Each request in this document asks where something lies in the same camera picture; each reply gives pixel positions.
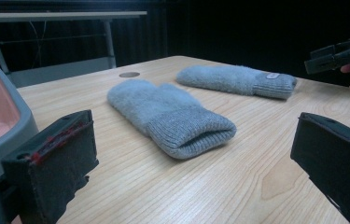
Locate grey knitted mitten with label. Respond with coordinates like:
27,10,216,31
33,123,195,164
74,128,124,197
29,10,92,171
175,64,298,101

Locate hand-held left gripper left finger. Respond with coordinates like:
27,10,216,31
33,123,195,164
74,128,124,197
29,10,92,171
0,109,100,224

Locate white table frame behind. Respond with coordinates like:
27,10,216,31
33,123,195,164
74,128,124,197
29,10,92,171
0,10,148,89

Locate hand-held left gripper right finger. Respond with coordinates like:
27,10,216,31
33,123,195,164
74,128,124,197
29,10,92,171
289,112,350,224

